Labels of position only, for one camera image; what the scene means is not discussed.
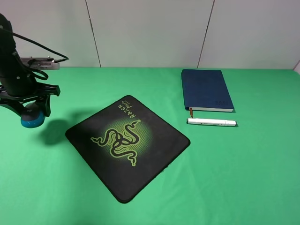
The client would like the black green snake mouse pad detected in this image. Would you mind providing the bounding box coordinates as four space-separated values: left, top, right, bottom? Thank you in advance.
65 95 190 203

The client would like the dark blue notebook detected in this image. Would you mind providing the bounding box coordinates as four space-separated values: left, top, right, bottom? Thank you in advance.
181 69 234 117

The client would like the green tablecloth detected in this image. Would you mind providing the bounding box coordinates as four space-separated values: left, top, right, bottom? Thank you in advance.
0 67 300 225

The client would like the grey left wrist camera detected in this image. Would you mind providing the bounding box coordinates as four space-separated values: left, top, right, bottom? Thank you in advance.
21 57 60 70

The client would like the black left camera cable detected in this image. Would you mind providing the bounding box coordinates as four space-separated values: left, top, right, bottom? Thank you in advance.
0 27 69 81

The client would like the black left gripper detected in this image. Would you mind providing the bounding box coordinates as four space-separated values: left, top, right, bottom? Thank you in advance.
0 55 60 117

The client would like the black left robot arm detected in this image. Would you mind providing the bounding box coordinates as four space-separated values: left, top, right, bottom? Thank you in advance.
0 15 68 121

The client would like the grey and teal computer mouse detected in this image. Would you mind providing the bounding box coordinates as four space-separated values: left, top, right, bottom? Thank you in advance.
21 102 45 128

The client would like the white marker pen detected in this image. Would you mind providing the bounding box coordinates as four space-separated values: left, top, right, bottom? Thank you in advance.
187 118 237 127

